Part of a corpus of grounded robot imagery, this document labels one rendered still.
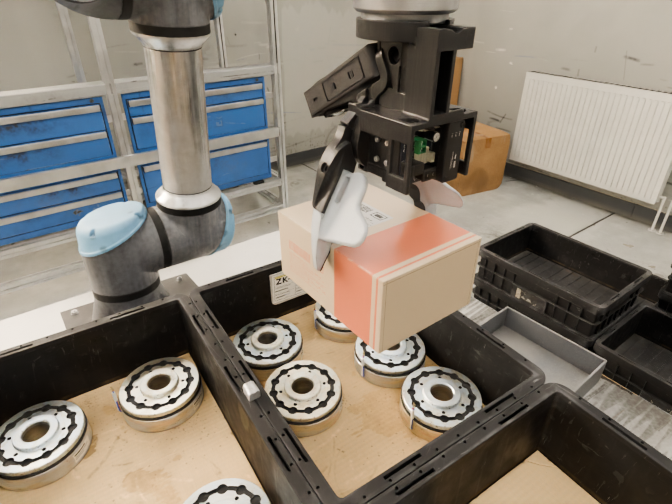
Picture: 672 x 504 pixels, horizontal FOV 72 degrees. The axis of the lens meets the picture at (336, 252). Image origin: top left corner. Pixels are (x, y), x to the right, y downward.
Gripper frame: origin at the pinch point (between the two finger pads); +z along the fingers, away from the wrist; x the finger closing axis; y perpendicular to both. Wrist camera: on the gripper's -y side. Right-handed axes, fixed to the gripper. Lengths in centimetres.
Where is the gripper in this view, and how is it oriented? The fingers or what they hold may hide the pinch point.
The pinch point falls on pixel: (373, 243)
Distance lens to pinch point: 45.4
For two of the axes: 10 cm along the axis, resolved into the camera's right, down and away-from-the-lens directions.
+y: 6.0, 4.2, -6.8
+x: 8.0, -3.1, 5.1
